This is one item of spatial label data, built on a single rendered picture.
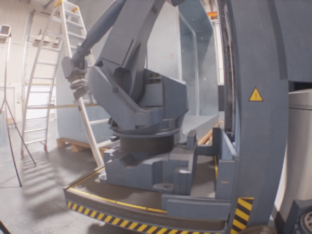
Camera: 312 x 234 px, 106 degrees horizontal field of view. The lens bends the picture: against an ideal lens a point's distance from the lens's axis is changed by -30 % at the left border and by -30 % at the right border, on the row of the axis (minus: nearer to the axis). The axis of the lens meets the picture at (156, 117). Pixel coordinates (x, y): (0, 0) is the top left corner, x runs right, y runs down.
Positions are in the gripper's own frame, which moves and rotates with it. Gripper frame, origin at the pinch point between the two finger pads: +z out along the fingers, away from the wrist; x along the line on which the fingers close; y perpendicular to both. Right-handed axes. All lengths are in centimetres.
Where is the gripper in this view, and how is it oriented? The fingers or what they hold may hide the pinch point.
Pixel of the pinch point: (85, 105)
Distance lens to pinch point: 131.7
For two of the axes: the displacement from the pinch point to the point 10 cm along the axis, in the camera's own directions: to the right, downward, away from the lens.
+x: -8.8, 3.6, 3.1
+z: 3.7, 9.3, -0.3
